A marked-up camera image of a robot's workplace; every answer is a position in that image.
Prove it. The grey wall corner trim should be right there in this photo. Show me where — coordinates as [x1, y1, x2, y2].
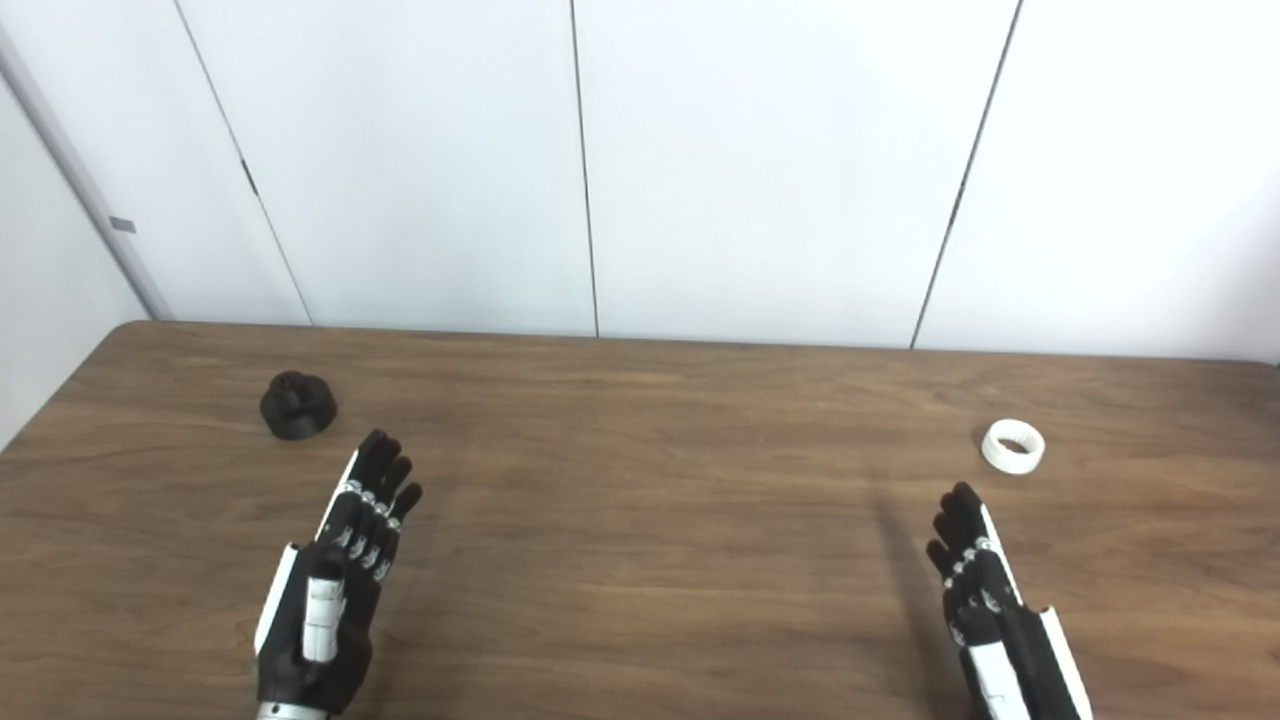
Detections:
[0, 22, 177, 322]

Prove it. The white and black left hand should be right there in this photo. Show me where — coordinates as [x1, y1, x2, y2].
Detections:
[254, 430, 424, 715]

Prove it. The white ring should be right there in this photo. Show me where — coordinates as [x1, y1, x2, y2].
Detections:
[980, 419, 1046, 475]

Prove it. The white and black right hand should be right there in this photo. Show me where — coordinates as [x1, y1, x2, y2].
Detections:
[925, 482, 1096, 720]

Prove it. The round black part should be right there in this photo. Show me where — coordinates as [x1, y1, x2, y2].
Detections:
[260, 371, 338, 441]

